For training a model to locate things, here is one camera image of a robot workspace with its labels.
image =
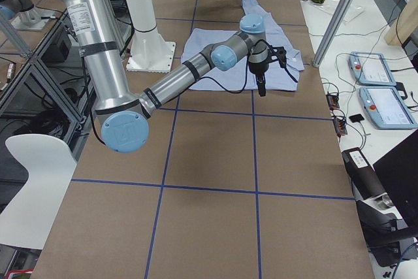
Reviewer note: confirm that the light blue striped shirt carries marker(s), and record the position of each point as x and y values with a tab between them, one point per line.
239	77

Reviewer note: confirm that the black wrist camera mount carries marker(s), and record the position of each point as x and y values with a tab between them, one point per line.
275	54

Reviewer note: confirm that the dark box with white label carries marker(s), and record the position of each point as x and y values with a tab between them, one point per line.
365	182

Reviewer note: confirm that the small black pad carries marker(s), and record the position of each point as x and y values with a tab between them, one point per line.
356	118

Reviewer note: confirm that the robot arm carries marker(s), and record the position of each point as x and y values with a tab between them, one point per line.
130	91

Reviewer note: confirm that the white camera pillar with base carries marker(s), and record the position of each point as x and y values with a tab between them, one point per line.
149	51

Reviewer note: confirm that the red black circuit board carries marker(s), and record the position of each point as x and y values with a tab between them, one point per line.
332	101

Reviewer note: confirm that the lower blue teach pendant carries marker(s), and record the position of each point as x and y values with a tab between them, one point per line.
385	108

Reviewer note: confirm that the black monitor on stand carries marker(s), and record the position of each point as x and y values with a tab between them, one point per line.
397	172

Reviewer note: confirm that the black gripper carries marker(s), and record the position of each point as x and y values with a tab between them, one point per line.
258	68

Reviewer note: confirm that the blue teach pendant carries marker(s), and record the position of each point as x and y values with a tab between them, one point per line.
370	69
385	108

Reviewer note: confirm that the brown paper table cover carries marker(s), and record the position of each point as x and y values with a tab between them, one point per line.
227	186

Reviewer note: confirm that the aluminium frame post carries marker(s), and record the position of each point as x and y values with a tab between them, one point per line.
334	24

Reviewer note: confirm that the upper blue teach pendant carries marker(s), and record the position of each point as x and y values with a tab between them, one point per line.
370	69

